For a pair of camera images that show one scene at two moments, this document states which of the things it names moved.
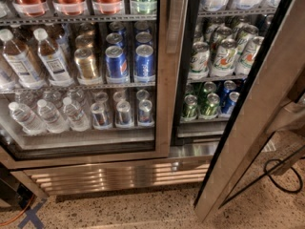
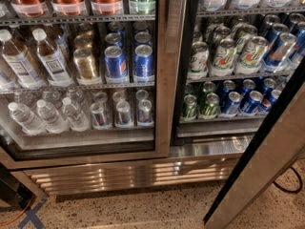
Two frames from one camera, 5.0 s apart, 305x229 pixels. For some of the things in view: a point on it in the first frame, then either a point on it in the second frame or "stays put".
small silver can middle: x=123 y=112 stays put
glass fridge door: x=267 y=110 -> x=278 y=145
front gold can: x=86 y=65 stays put
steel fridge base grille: x=81 y=179 stays put
